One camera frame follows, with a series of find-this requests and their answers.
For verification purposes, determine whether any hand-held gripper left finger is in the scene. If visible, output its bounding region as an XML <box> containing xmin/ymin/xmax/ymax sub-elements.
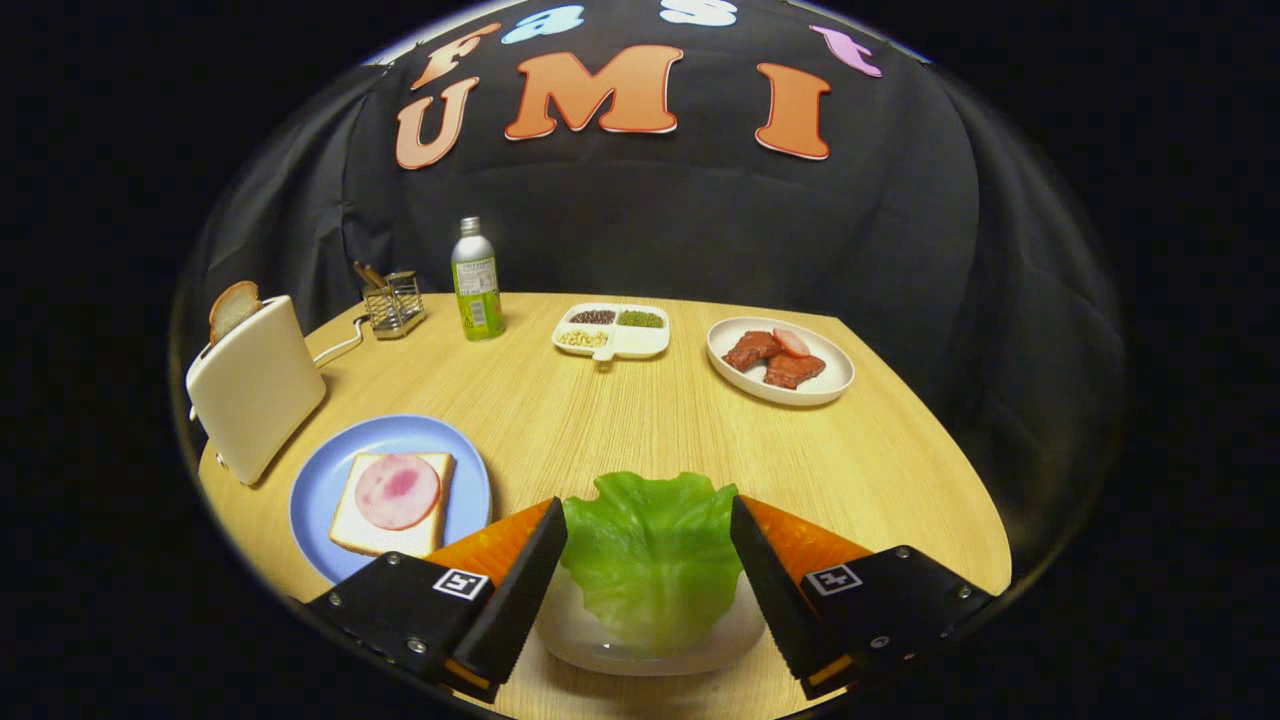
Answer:
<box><xmin>305</xmin><ymin>497</ymin><xmax>569</xmax><ymax>704</ymax></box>

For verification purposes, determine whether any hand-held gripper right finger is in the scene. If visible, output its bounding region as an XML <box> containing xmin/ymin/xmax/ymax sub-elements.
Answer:
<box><xmin>730</xmin><ymin>495</ymin><xmax>996</xmax><ymax>701</ymax></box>

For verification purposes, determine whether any green lettuce leaf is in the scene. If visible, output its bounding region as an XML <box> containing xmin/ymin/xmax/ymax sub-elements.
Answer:
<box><xmin>560</xmin><ymin>471</ymin><xmax>741</xmax><ymax>658</ymax></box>

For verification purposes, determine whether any toasted bread slice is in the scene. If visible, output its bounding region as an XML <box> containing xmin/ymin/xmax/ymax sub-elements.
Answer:
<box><xmin>208</xmin><ymin>280</ymin><xmax>263</xmax><ymax>346</ymax></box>

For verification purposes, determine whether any white square plate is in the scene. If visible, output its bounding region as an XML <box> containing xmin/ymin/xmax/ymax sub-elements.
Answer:
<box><xmin>535</xmin><ymin>565</ymin><xmax>769</xmax><ymax>678</ymax></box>

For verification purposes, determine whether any pink ham slice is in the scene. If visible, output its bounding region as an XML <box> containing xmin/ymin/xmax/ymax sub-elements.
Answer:
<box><xmin>354</xmin><ymin>454</ymin><xmax>442</xmax><ymax>532</ymax></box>

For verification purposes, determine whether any white bread slice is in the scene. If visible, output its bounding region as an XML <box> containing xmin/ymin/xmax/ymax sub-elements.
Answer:
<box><xmin>328</xmin><ymin>452</ymin><xmax>456</xmax><ymax>559</ymax></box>

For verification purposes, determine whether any white round plate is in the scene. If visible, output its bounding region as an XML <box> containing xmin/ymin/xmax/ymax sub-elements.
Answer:
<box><xmin>706</xmin><ymin>317</ymin><xmax>856</xmax><ymax>407</ymax></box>

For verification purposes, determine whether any red meat piece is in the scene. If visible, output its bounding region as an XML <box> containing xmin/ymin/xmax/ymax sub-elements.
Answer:
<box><xmin>722</xmin><ymin>331</ymin><xmax>782</xmax><ymax>372</ymax></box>
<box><xmin>764</xmin><ymin>353</ymin><xmax>827</xmax><ymax>390</ymax></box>

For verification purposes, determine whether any blue round plate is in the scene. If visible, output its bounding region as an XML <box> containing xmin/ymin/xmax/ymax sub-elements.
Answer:
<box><xmin>289</xmin><ymin>414</ymin><xmax>493</xmax><ymax>586</ymax></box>

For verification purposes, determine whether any white divided dish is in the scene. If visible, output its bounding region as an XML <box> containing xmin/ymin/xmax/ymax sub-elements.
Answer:
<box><xmin>552</xmin><ymin>303</ymin><xmax>671</xmax><ymax>363</ymax></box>

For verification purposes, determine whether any silver bottle with green label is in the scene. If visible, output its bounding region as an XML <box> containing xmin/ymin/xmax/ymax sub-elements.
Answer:
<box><xmin>451</xmin><ymin>216</ymin><xmax>506</xmax><ymax>343</ymax></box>

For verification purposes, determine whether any white toaster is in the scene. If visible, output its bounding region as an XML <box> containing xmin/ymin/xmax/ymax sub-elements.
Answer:
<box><xmin>185</xmin><ymin>295</ymin><xmax>328</xmax><ymax>488</ymax></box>

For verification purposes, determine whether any black backdrop cloth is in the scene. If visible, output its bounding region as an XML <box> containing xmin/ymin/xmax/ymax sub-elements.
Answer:
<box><xmin>175</xmin><ymin>0</ymin><xmax>1126</xmax><ymax>561</ymax></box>

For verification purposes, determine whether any white toaster cable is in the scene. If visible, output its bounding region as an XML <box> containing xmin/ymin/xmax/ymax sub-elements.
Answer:
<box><xmin>312</xmin><ymin>315</ymin><xmax>371</xmax><ymax>366</ymax></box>

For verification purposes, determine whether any wire utensil holder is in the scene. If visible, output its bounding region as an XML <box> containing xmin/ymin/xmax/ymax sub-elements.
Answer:
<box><xmin>362</xmin><ymin>270</ymin><xmax>427</xmax><ymax>341</ymax></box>

